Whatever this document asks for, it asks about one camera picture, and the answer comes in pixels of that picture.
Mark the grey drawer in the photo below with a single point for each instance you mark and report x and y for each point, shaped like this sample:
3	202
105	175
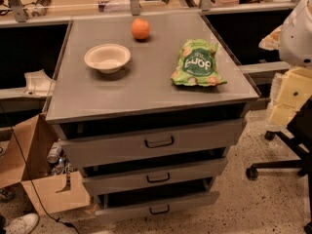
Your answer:
159	207
103	150
105	184

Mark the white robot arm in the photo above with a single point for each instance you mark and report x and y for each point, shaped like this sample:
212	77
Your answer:
293	41

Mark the brown cardboard box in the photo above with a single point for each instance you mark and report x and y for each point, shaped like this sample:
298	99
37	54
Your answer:
25	162

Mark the grey bottom drawer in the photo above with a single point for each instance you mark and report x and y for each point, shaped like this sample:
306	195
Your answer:
159	207

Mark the orange fruit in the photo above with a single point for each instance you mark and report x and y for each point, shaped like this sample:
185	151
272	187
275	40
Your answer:
140	29

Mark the white sneaker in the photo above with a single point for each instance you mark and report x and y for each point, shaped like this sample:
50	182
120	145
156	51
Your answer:
22	225

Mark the grey top drawer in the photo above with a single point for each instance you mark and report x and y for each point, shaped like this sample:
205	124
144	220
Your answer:
103	150

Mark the grey middle drawer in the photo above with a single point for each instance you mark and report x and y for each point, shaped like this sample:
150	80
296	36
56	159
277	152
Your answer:
105	184

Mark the green snack bag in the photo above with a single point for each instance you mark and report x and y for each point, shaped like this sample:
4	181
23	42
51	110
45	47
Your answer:
196	65

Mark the grey drawer cabinet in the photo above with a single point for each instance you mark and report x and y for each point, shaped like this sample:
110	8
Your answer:
141	97

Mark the grey handheld tool on bench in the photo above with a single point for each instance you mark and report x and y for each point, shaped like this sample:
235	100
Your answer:
40	8

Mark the silver can in box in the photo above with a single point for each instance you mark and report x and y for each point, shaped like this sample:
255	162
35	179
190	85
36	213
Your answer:
54	153

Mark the foam-covered gripper body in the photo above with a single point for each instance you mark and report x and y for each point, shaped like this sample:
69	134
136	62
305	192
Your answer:
297	39

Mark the clear plastic tray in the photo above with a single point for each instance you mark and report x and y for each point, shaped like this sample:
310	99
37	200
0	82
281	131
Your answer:
38	84

